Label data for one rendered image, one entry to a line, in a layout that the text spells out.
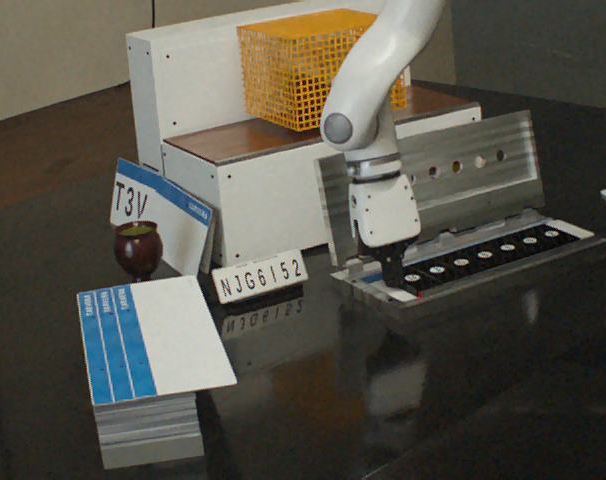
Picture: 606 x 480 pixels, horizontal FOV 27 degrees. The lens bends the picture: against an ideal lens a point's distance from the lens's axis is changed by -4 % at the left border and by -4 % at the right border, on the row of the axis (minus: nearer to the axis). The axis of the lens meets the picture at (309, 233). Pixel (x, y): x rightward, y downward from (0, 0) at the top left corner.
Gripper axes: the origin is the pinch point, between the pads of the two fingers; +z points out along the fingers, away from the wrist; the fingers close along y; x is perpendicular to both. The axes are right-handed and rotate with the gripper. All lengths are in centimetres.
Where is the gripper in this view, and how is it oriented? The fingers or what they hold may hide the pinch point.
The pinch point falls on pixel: (393, 273)
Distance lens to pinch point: 205.7
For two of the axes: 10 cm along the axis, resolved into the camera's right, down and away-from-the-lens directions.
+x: -4.8, -0.5, 8.8
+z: 1.8, 9.7, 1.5
